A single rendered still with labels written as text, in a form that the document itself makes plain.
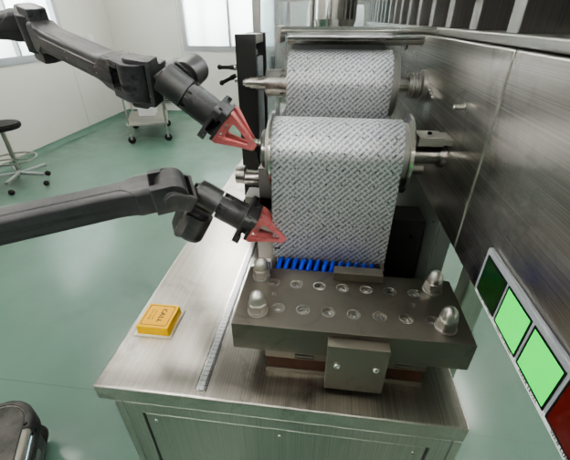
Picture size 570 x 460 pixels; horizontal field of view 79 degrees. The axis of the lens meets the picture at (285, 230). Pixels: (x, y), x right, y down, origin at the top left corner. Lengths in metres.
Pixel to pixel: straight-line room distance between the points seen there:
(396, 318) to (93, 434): 1.47
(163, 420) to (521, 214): 0.69
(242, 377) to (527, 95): 0.61
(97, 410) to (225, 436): 1.17
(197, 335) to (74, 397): 1.26
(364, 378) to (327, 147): 0.41
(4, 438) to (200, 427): 1.01
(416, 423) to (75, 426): 1.50
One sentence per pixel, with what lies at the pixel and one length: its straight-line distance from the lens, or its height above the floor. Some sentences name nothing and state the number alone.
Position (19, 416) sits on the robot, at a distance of 1.72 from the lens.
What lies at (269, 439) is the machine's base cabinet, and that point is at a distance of 0.77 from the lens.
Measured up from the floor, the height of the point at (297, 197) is 1.18.
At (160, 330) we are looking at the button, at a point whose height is 0.92.
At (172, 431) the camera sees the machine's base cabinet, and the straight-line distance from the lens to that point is 0.83.
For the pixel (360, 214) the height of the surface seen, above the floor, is 1.15.
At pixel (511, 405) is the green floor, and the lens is 2.00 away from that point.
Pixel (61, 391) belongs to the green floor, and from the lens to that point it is 2.04.
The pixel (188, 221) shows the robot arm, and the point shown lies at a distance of 0.72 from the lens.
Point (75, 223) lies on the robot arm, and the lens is 0.70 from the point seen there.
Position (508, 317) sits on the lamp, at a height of 1.18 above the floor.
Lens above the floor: 1.47
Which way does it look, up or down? 32 degrees down
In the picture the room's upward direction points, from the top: straight up
